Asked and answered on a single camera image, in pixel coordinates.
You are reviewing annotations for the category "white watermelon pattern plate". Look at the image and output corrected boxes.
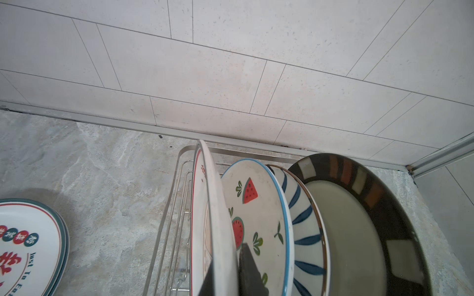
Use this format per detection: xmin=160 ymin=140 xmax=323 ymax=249
xmin=221 ymin=159 xmax=294 ymax=296

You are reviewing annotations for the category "dark rimmed checkered plate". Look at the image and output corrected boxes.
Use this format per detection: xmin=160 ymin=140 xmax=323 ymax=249
xmin=290 ymin=153 xmax=432 ymax=296

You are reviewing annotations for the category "metal wire dish rack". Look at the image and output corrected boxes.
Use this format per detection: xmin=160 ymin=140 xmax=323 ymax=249
xmin=142 ymin=143 xmax=303 ymax=296

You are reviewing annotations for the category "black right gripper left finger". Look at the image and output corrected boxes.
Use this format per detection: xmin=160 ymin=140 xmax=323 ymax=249
xmin=198 ymin=264 xmax=214 ymax=296

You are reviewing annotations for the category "white blue striped plate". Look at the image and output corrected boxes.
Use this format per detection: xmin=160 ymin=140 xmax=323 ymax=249
xmin=268 ymin=165 xmax=330 ymax=296

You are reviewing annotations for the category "white plate orange sunburst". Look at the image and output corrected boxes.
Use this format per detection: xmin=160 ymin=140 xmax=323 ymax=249
xmin=191 ymin=140 xmax=239 ymax=296

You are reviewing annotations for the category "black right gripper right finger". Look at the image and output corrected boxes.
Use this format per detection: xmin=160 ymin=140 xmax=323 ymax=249
xmin=238 ymin=243 xmax=269 ymax=296

